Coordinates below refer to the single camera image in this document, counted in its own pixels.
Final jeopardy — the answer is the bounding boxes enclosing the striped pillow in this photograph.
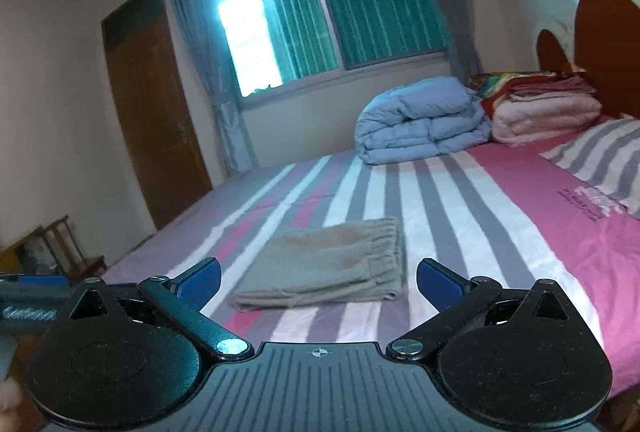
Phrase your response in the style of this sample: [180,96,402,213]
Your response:
[540,116,640,219]

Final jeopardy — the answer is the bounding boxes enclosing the grey pants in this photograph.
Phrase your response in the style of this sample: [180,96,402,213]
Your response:
[229,217,406,311]

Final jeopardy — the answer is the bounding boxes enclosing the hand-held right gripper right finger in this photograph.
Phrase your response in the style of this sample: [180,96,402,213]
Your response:
[387,258,577,361]

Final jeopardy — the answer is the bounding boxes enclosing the wooden chair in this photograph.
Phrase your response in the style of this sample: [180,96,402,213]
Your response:
[37,214,109,284]

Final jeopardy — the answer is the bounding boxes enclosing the striped bed sheet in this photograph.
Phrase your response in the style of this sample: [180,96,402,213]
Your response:
[100,114,640,405]

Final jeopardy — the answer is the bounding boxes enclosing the window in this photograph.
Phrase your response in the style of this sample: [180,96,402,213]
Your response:
[212,0,451,111]

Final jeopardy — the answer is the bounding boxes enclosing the wooden headboard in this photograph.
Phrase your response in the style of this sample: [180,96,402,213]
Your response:
[536,0,640,121]

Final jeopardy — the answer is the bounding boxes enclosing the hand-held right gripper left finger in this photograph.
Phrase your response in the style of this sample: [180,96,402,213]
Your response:
[60,257,254,361]

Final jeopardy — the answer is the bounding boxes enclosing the folded light blue duvet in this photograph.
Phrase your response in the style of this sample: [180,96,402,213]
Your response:
[354,77,494,166]

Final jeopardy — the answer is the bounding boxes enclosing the folded pink blanket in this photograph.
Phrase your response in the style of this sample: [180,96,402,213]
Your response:
[490,89,604,144]

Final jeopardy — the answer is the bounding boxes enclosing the folded colourful blanket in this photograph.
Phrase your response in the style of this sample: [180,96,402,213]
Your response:
[467,71,597,114]

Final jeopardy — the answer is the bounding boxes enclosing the wooden door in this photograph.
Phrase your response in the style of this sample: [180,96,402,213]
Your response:
[101,0,214,231]

